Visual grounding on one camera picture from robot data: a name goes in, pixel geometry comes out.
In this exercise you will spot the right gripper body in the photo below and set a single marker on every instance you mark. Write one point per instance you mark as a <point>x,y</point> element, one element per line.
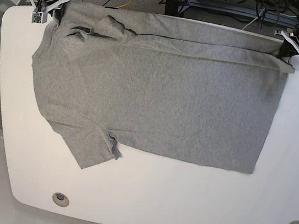
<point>42,9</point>

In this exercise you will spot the grey T-shirt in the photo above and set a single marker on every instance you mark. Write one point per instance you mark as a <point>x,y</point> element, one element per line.
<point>183,90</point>

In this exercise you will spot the left table grommet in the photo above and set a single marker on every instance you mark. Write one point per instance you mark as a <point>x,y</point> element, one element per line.
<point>60,200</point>

